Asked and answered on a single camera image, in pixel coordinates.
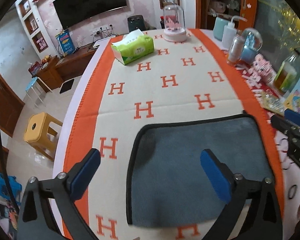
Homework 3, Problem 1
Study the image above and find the purple and grey towel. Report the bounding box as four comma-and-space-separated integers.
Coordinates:
126, 113, 274, 228

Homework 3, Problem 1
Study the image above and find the flat patterned card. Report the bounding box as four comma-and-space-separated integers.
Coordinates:
260, 90, 285, 116

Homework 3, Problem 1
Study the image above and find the glass bottle yellow liquid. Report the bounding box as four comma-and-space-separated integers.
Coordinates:
273, 49, 300, 94

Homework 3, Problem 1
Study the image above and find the pink plush toy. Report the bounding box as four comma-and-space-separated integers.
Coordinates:
242, 53, 276, 88

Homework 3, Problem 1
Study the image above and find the silver metal canister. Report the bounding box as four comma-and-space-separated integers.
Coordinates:
227, 35, 245, 65

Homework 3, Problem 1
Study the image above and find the blue snow globe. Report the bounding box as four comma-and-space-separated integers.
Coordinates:
240, 28, 263, 64

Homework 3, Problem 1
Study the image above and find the yellow plastic stool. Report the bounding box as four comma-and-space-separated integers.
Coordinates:
23, 112, 63, 161

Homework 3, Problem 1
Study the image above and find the orange and cream H blanket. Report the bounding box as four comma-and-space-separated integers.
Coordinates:
53, 29, 284, 239

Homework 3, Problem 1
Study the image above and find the white squeeze bottle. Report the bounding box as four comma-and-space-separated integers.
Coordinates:
221, 16, 247, 50

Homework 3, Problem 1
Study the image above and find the light blue cup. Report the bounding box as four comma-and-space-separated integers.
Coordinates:
213, 17, 230, 41

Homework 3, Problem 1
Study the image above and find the orange wooden door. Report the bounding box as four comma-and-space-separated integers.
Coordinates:
238, 0, 258, 30

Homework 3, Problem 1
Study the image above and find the blue top stool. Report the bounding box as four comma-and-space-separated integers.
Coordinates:
25, 76, 53, 107

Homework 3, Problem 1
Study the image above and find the pink glass dome ornament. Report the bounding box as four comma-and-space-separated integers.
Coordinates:
163, 4, 187, 43

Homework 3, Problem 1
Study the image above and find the wooden tv cabinet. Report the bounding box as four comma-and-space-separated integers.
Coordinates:
33, 45, 96, 92

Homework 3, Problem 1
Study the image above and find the green tissue pack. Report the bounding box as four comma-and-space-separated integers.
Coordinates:
111, 29, 155, 65

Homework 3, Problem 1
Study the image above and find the dark space heater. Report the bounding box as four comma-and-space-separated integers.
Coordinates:
127, 15, 146, 32

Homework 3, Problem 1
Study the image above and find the blue package on cabinet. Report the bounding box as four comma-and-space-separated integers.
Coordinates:
56, 29, 76, 56

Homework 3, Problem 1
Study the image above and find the black television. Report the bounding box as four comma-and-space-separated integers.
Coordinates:
53, 0, 127, 29

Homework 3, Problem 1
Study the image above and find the black hair tie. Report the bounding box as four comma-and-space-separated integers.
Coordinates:
287, 184, 298, 200

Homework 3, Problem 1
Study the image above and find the black cable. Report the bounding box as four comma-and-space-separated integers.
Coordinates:
0, 104, 20, 210

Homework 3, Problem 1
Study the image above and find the white wall shelf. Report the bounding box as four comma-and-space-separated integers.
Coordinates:
15, 0, 58, 59

